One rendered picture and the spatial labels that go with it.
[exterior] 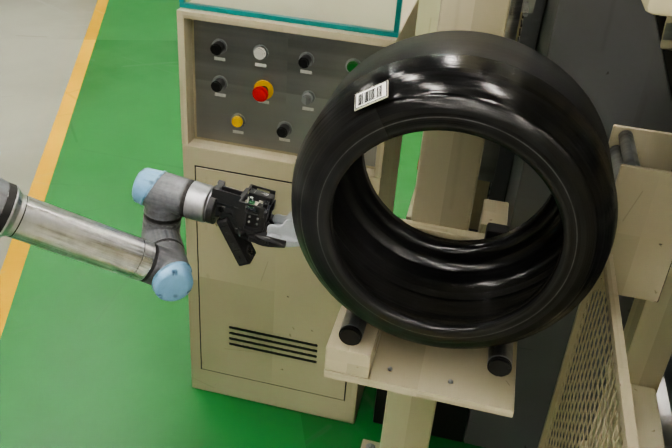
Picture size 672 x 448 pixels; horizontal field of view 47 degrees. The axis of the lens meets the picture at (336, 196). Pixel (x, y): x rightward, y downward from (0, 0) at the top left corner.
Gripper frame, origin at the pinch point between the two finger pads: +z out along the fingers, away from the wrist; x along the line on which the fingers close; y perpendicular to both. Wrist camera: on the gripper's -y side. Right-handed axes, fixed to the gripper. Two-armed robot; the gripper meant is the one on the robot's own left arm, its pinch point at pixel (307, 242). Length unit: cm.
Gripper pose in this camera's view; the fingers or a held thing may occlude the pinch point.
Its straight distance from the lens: 149.3
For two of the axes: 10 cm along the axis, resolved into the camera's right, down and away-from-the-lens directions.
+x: 2.3, -4.8, 8.5
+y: 1.8, -8.3, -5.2
